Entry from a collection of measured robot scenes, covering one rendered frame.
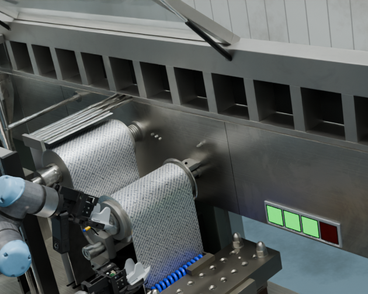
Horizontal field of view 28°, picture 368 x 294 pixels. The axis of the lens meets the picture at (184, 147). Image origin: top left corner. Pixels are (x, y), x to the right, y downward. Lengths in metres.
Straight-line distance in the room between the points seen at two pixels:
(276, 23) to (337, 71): 2.49
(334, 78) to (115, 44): 0.81
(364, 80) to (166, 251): 0.78
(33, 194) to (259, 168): 0.62
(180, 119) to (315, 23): 1.97
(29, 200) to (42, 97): 1.03
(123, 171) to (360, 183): 0.78
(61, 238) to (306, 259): 2.27
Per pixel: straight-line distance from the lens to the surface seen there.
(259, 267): 2.11
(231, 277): 2.08
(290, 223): 2.01
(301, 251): 4.04
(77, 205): 1.88
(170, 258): 2.12
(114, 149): 2.20
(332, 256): 3.98
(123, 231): 1.99
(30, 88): 2.82
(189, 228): 2.14
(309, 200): 1.93
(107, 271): 2.00
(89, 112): 2.25
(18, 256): 1.67
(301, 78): 1.78
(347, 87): 1.70
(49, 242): 2.74
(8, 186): 1.75
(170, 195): 2.06
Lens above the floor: 2.20
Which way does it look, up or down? 24 degrees down
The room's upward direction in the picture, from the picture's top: 11 degrees counter-clockwise
